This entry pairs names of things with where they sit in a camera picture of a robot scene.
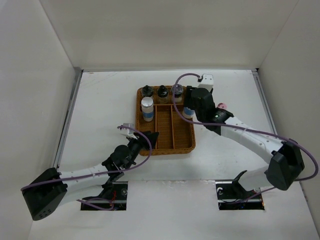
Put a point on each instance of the black cap brown spice bottle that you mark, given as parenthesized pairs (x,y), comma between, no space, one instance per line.
(162,95)

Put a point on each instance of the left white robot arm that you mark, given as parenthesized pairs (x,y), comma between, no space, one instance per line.
(53,188)

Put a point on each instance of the silver lid blue label jar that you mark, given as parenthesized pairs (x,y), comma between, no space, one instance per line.
(147,107)
(188,113)

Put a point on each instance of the brown wicker divided tray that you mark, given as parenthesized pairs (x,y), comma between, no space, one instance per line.
(176,136)

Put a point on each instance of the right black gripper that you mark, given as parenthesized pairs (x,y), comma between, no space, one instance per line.
(188,96)

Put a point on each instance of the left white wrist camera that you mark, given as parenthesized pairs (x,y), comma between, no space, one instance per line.
(127,130)

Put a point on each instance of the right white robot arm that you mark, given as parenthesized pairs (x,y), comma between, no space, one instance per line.
(284,159)

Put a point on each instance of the pink lid spice bottle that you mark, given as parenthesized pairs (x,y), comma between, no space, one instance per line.
(222,106)

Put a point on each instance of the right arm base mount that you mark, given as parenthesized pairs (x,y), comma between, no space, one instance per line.
(231,196)

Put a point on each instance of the black cap white spice bottle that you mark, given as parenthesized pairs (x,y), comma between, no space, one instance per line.
(147,91)

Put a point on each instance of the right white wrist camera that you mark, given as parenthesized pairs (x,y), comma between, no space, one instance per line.
(206,81)

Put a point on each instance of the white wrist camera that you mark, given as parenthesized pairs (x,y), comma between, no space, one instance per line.
(206,81)
(127,130)

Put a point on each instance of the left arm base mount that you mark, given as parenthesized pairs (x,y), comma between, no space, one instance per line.
(113,199)

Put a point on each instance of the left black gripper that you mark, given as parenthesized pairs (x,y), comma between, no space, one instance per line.
(152,136)

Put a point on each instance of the black grinder top spice bottle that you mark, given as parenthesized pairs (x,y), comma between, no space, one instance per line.
(177,91)

